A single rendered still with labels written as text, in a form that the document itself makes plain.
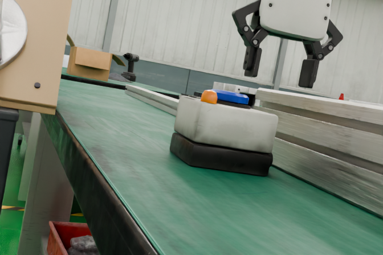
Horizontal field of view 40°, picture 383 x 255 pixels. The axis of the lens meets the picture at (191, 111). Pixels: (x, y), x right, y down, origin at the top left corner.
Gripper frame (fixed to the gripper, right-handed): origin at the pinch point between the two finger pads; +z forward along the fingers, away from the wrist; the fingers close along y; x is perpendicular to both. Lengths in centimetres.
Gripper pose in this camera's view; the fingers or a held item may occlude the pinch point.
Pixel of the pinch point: (279, 73)
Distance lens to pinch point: 74.2
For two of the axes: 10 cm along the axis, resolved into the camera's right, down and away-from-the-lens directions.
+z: -1.8, 9.8, 0.5
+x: 2.8, 1.0, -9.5
